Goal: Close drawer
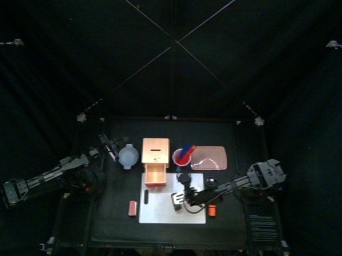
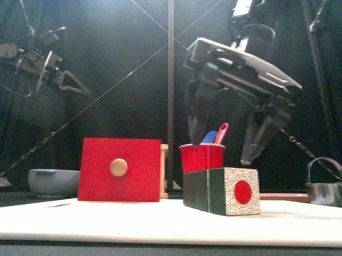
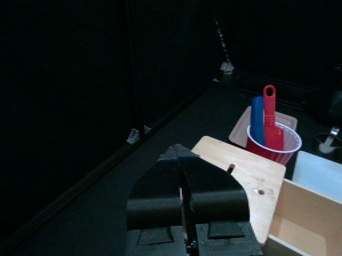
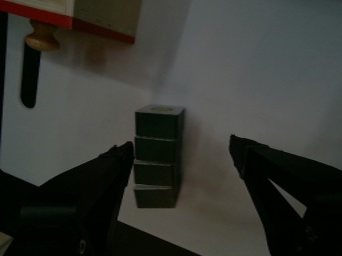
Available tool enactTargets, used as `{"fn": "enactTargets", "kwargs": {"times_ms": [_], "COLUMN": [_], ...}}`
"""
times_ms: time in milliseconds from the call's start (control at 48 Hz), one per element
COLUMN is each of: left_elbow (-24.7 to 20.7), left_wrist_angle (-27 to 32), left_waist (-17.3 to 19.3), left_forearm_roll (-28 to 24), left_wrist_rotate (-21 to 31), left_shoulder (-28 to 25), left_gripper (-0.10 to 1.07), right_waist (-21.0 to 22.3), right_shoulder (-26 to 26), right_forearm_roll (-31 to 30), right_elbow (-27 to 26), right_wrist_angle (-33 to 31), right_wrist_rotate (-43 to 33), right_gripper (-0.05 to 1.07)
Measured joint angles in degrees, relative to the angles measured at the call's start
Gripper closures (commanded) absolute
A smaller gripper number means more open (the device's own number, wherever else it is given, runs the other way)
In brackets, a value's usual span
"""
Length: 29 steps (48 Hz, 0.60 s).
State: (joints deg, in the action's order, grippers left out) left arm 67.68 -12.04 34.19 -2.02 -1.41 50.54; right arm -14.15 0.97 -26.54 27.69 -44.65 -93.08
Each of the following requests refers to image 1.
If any wooden drawer with red front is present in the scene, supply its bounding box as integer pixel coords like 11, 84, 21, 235
144, 163, 168, 187

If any light wooden drawer box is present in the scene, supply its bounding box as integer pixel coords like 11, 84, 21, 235
140, 137, 171, 165

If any red plastic cup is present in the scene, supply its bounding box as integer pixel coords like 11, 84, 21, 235
172, 148, 194, 167

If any pink rectangular block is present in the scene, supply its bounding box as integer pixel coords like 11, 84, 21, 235
127, 200, 139, 218

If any translucent pink tray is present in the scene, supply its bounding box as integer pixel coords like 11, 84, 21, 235
190, 145, 229, 172

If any red plastic utensil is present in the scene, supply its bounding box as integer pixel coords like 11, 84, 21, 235
182, 145, 198, 162

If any blue plastic utensil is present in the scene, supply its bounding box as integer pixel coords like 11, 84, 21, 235
179, 144, 194, 158

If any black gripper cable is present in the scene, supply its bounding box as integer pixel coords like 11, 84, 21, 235
183, 199, 207, 215

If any black labelled base plate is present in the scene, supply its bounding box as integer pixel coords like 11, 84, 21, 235
245, 199, 282, 249

